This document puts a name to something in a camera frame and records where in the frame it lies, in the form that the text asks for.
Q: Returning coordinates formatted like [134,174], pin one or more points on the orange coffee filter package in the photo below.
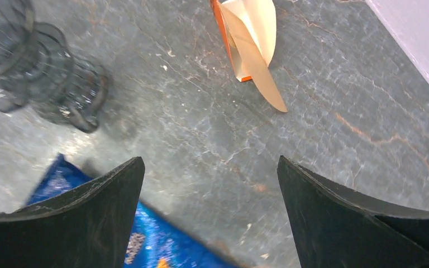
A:
[260,18]

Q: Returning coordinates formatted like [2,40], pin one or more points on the black coffee dripper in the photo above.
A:
[17,20]

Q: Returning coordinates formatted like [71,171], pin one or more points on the brown paper coffee filter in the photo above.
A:
[253,60]

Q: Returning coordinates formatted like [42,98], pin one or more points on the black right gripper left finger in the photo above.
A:
[88,226]

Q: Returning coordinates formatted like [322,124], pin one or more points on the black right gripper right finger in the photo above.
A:
[336,226]

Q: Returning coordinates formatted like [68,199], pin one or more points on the blue Doritos chip bag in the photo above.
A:
[154,242]

